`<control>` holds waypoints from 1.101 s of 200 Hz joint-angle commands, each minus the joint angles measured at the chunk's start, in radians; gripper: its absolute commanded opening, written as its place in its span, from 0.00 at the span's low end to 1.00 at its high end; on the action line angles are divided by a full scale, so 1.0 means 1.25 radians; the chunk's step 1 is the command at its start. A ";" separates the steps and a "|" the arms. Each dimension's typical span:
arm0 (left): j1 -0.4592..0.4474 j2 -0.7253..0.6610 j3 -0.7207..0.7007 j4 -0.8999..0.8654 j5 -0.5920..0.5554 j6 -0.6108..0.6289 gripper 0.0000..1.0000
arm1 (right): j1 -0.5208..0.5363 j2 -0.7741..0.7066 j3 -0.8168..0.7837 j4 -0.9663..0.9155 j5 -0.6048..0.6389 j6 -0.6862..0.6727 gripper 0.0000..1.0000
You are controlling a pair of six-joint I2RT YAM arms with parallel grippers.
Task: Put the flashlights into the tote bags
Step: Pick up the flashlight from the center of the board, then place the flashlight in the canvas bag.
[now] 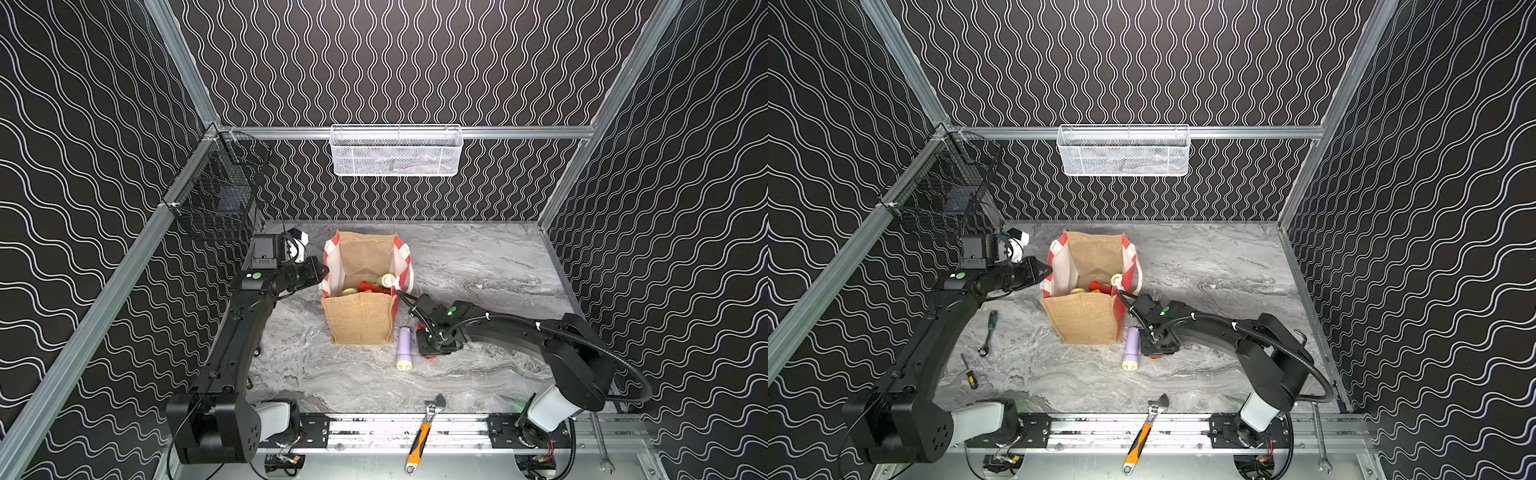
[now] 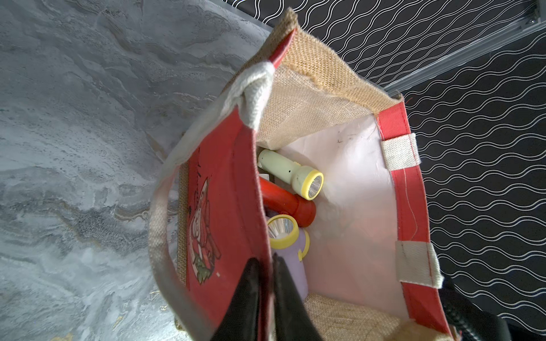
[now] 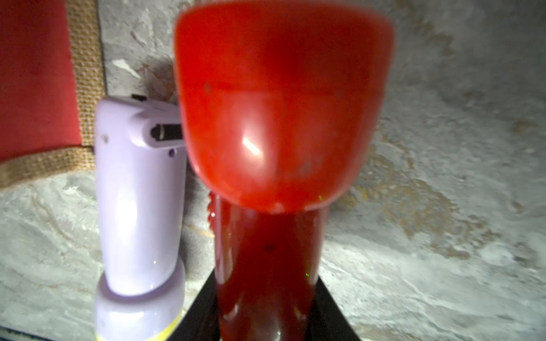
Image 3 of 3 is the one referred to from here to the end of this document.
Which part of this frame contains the red flashlight front row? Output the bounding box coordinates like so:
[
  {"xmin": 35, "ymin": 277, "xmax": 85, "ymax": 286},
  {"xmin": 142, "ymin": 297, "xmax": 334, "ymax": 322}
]
[{"xmin": 174, "ymin": 1, "xmax": 395, "ymax": 340}]

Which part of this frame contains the jute tote bag red trim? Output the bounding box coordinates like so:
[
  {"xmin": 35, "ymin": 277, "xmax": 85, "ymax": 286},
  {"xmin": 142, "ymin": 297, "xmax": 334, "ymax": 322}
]
[{"xmin": 1, "ymin": 1, "xmax": 106, "ymax": 188}]

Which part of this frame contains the lavender flashlight yellow head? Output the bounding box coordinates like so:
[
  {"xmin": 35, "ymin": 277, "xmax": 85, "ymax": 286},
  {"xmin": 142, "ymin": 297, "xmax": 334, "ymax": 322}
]
[{"xmin": 94, "ymin": 95, "xmax": 187, "ymax": 340}]

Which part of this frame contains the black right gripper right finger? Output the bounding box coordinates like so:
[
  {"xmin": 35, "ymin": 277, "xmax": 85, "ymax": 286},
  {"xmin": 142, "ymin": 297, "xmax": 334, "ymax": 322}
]
[{"xmin": 308, "ymin": 278, "xmax": 361, "ymax": 341}]

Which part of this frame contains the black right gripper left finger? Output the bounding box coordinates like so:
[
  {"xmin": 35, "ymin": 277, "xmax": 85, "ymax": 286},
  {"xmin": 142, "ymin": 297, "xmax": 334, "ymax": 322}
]
[{"xmin": 168, "ymin": 271, "xmax": 220, "ymax": 341}]

